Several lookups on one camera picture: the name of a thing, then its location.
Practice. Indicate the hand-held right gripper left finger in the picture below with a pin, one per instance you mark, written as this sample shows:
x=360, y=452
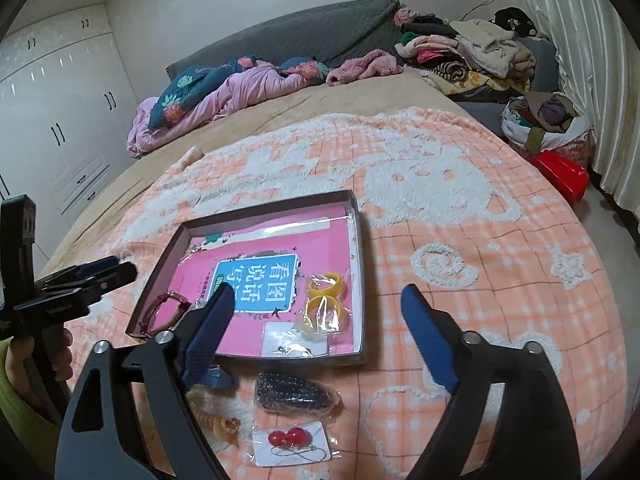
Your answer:
x=205, y=340

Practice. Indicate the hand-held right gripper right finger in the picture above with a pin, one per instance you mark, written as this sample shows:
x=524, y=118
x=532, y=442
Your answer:
x=430, y=335

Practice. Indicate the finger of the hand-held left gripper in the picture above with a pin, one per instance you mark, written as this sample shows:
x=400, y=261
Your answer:
x=117, y=276
x=95, y=266

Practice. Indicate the small blue box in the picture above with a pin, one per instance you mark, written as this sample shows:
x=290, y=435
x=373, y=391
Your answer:
x=222, y=377

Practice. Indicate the brown cardboard box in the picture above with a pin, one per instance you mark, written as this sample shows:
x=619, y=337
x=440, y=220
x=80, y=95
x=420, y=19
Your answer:
x=320, y=358

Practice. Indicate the red ball earrings card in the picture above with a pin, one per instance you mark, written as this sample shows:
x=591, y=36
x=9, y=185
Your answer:
x=287, y=437

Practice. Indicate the person's left forearm green sleeve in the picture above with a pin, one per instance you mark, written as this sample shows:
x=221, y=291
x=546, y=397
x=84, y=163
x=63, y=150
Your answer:
x=15, y=400

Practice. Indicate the person's left hand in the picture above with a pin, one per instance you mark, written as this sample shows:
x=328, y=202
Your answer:
x=62, y=355

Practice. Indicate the orange plaid blanket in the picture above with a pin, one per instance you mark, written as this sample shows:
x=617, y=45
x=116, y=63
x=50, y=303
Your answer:
x=450, y=260

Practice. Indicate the small clear earring bag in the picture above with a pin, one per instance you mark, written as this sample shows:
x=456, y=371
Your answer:
x=295, y=342

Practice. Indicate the pink book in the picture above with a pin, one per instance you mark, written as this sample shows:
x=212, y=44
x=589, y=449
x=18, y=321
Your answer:
x=320, y=255

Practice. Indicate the small beige cloth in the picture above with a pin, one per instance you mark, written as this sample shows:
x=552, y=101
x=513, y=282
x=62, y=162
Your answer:
x=192, y=156

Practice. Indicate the white wardrobe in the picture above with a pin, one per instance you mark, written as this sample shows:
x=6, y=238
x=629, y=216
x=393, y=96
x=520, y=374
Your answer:
x=65, y=100

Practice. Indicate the teal floral quilt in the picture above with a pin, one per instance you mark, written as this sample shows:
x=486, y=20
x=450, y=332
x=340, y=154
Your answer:
x=190, y=85

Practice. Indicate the red plastic stool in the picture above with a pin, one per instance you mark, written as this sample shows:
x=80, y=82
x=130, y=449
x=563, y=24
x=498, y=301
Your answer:
x=560, y=175

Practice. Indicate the pink quilt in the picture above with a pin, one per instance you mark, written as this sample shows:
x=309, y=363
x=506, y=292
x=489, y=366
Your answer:
x=250, y=85

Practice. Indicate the tan bed sheet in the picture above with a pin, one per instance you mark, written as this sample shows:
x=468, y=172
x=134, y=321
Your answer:
x=300, y=105

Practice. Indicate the pink fluffy garment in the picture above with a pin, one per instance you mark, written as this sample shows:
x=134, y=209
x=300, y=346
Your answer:
x=365, y=65

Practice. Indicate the pile of clothes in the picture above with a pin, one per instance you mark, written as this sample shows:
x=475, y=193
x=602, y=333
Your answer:
x=480, y=45

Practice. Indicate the grey armchair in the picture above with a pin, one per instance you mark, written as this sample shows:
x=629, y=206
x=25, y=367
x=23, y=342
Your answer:
x=542, y=60

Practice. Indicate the grey headboard cover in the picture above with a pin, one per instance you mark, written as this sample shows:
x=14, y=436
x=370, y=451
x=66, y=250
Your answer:
x=300, y=35

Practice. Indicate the cream curtain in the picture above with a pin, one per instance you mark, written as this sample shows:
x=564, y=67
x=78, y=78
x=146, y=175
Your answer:
x=600, y=60

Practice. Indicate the black garment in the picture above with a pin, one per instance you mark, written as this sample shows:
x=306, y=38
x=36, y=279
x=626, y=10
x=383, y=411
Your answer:
x=515, y=17

